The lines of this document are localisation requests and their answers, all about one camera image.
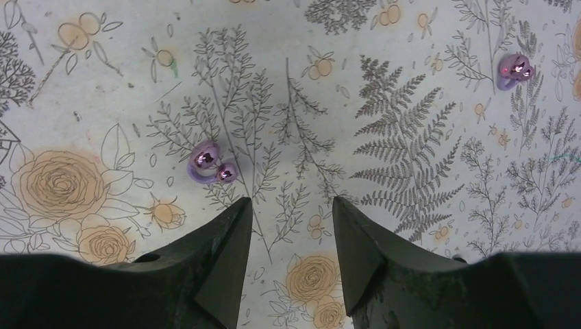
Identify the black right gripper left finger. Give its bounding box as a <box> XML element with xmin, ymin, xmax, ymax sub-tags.
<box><xmin>1</xmin><ymin>197</ymin><xmax>253</xmax><ymax>328</ymax></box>

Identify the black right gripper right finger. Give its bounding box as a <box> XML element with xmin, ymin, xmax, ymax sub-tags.
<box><xmin>332</xmin><ymin>197</ymin><xmax>580</xmax><ymax>328</ymax></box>

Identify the purple clip earbud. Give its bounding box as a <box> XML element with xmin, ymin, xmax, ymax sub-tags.
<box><xmin>497</xmin><ymin>53</ymin><xmax>535</xmax><ymax>91</ymax></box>
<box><xmin>186</xmin><ymin>141</ymin><xmax>238</xmax><ymax>184</ymax></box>

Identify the floral table mat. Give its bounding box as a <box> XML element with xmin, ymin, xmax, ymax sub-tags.
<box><xmin>1</xmin><ymin>1</ymin><xmax>580</xmax><ymax>328</ymax></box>

